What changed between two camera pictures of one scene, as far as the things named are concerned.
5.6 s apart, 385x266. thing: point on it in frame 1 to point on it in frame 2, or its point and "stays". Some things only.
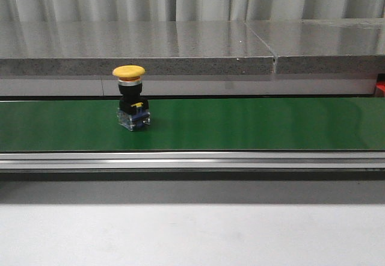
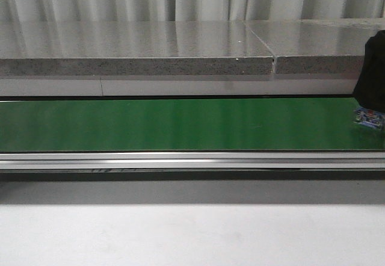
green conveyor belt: x=195 y=125 stays
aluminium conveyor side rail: x=194 y=161 stays
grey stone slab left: x=52 y=48 stays
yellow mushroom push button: x=133 y=113 to x=369 y=118
